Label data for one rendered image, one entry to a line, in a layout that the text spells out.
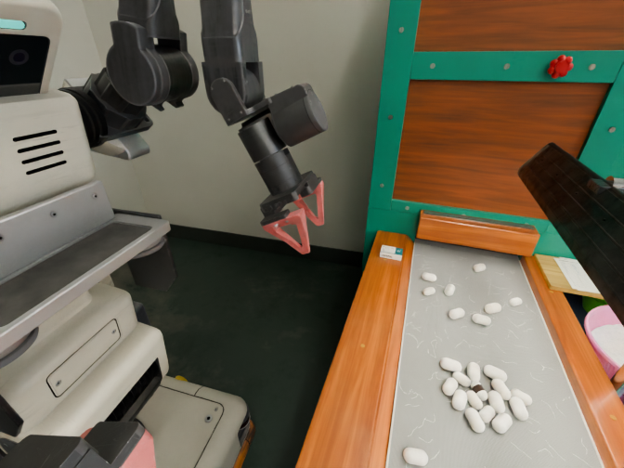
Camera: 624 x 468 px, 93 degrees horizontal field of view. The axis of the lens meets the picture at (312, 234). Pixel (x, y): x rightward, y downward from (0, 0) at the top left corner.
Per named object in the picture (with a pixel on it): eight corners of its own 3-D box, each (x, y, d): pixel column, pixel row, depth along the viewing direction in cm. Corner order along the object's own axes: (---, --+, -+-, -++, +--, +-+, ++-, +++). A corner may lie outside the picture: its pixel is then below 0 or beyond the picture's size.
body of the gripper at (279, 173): (318, 179, 51) (298, 138, 49) (299, 202, 43) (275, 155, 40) (286, 191, 54) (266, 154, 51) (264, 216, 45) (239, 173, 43)
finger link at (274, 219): (331, 232, 50) (306, 182, 46) (321, 255, 44) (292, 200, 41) (297, 242, 53) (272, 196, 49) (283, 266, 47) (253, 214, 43)
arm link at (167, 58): (129, 72, 49) (101, 74, 44) (162, 26, 44) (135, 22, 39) (169, 122, 51) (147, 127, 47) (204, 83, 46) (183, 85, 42)
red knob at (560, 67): (545, 78, 65) (553, 54, 63) (542, 78, 67) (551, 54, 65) (569, 79, 64) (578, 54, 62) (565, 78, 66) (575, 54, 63)
